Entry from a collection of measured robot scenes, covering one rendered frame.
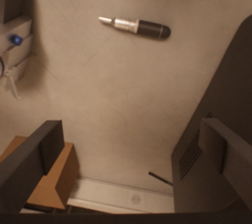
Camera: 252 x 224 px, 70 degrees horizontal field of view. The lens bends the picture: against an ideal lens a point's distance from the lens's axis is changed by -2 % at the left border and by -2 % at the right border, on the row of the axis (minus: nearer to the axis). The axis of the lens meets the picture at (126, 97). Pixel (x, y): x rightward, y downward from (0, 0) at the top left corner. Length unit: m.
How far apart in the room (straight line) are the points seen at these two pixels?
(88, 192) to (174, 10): 0.73
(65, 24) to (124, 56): 0.14
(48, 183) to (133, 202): 0.38
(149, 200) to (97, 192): 0.22
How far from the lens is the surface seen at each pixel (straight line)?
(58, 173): 0.63
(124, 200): 0.85
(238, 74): 0.36
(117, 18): 0.37
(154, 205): 0.87
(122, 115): 0.53
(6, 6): 0.39
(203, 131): 0.17
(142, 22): 0.37
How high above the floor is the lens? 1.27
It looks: 51 degrees down
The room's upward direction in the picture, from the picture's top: 169 degrees counter-clockwise
